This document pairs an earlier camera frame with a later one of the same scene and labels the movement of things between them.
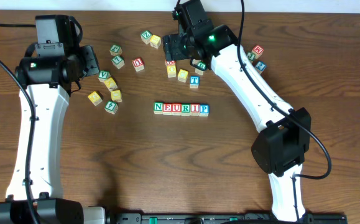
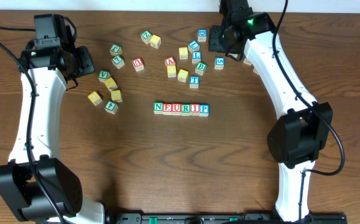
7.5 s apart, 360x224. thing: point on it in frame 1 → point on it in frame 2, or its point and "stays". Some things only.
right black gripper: [170, 46] → [214, 38]
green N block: [158, 107] stays
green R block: [185, 109] stays
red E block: [167, 109] stays
